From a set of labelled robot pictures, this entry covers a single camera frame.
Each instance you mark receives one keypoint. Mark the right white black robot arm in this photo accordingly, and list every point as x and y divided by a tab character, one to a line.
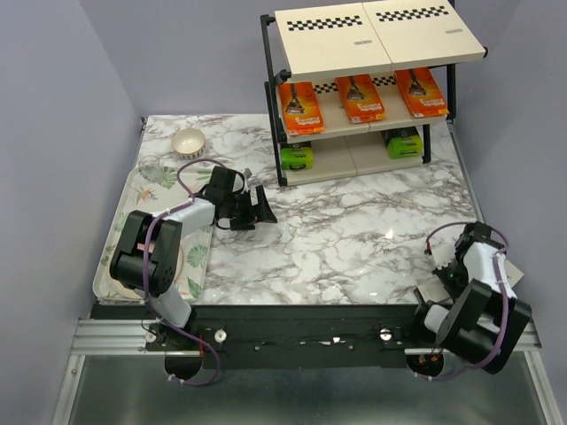
486	319

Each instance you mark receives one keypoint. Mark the white leaf-print tray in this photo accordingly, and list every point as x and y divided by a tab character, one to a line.
153	197

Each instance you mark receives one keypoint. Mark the clear drinking glass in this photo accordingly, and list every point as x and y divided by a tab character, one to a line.
150	168

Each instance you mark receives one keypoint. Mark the white paper card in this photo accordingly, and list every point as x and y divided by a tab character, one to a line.
433	292

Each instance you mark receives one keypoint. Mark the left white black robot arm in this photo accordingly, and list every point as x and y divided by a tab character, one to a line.
146	255

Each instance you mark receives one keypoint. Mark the pink white plate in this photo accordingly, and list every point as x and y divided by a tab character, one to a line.
131	294

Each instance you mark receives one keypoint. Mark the aluminium black mounting rail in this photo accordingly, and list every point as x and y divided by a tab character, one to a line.
265	336

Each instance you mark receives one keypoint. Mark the beige black three-tier shelf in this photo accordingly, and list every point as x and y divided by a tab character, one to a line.
377	38

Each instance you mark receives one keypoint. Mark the white black small box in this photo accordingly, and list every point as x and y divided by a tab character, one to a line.
514	274

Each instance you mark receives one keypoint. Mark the white bowl orange rim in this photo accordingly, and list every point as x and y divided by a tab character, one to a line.
188	143

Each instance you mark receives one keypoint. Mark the orange Gillette Fusion5 box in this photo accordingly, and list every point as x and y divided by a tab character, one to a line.
420	92

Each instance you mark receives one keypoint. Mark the black green razor box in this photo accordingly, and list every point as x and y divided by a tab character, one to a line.
296	156
403	142

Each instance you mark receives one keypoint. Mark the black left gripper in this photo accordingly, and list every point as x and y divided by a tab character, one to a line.
248	220

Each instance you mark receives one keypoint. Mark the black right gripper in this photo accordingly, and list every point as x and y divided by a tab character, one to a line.
440	272

